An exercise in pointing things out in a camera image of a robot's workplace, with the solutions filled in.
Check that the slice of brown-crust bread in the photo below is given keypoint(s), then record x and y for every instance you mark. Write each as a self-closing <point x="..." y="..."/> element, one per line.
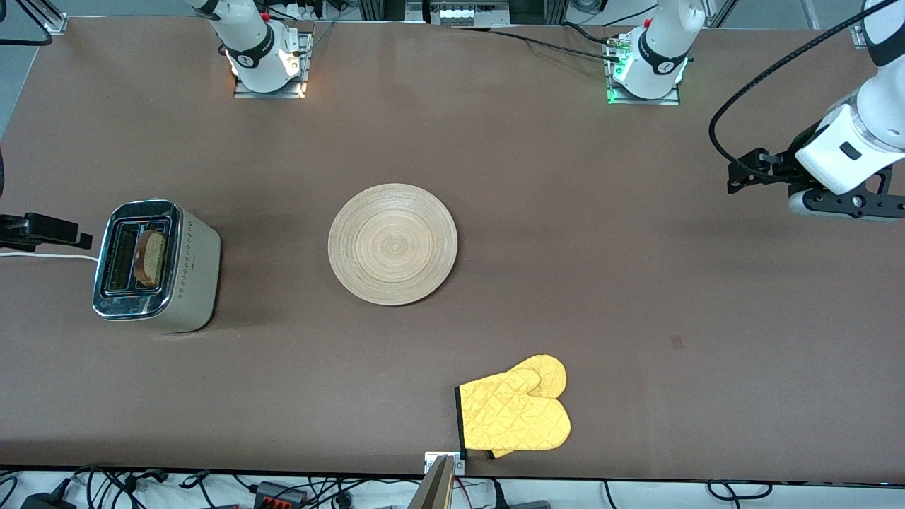
<point x="150" y="258"/>

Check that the small metal table bracket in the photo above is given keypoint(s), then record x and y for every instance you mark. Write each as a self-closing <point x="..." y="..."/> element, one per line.
<point x="429" y="459"/>

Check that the black power adapter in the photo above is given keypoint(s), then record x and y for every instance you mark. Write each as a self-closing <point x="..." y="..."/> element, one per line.
<point x="46" y="502"/>

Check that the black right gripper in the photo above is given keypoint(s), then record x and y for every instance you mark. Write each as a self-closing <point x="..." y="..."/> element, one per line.
<point x="32" y="230"/>

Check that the round wooden plate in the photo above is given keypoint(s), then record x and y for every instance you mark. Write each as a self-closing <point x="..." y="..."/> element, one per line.
<point x="393" y="244"/>

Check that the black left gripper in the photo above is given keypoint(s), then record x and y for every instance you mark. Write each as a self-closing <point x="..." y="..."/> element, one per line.
<point x="780" y="167"/>

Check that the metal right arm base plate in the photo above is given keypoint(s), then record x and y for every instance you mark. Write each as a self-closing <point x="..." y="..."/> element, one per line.
<point x="307" y="71"/>

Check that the silver two-slot toaster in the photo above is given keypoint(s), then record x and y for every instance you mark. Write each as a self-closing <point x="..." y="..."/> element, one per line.
<point x="194" y="268"/>

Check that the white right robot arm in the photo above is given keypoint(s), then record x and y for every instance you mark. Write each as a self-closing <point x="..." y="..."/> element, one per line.
<point x="247" y="35"/>

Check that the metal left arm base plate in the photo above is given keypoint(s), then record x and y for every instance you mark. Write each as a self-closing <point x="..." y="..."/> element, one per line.
<point x="664" y="101"/>

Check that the metal corner bracket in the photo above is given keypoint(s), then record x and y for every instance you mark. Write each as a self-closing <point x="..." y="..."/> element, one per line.
<point x="864" y="37"/>
<point x="55" y="25"/>

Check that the yellow quilted oven mitt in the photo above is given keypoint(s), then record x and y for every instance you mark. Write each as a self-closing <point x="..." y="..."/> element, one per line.
<point x="512" y="417"/>

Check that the grey power strip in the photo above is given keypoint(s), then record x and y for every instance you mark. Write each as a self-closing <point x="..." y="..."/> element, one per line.
<point x="459" y="14"/>

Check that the black orange connector block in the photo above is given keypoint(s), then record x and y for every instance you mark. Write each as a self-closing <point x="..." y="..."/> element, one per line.
<point x="279" y="495"/>

